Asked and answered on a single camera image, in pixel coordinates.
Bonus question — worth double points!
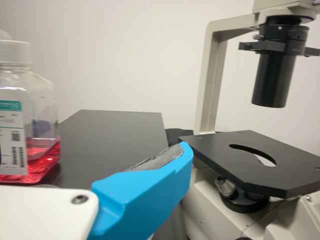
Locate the cream microscope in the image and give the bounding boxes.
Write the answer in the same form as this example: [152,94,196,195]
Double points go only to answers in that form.
[164,0,320,240]

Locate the black platform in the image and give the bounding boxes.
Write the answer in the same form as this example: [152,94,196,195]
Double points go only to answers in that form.
[36,109,173,195]

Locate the red liquid bottle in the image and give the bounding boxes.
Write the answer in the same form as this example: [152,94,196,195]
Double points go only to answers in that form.
[0,29,62,186]

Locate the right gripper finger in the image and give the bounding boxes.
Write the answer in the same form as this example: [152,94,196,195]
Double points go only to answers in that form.
[82,141,194,240]

